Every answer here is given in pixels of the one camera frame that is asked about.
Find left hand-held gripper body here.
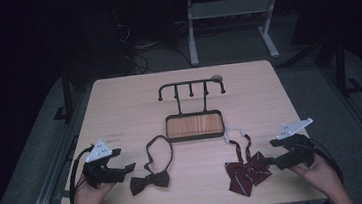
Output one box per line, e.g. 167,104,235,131
78,137,128,190

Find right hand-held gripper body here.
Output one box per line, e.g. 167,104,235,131
271,117,319,171

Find black bow tie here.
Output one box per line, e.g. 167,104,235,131
124,133,178,197

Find red striped bow tie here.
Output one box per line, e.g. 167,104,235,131
221,122,275,200

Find black rack with wooden base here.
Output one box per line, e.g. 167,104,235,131
156,76,231,144

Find person's left hand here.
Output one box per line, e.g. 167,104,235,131
70,180,116,204

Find person's right hand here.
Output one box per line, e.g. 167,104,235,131
289,154,347,204

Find black metal stand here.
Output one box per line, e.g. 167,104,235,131
331,36,362,97
48,63,78,122

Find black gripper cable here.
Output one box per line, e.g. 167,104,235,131
64,145,100,204
308,136,346,188

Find black floor cables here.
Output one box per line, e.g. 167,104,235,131
111,0,194,78

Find white metal desk frame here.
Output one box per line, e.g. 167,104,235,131
183,0,287,68

